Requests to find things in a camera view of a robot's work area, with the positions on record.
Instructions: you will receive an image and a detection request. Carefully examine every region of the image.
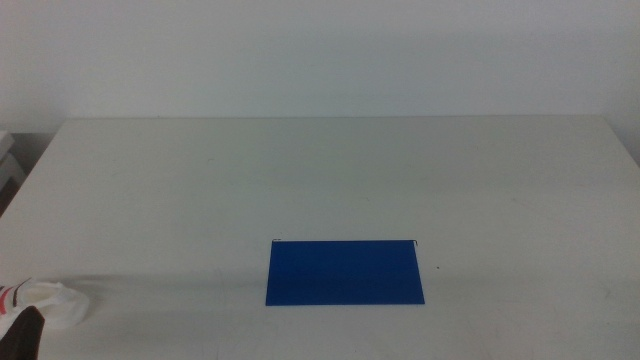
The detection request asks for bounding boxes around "blue rectangular mat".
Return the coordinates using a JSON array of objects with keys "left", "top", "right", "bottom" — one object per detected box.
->
[{"left": 264, "top": 239, "right": 426, "bottom": 307}]

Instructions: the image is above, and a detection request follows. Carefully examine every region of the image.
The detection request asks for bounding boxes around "white shoe with striped straps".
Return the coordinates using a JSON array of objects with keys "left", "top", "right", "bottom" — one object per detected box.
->
[{"left": 0, "top": 277, "right": 91, "bottom": 341}]

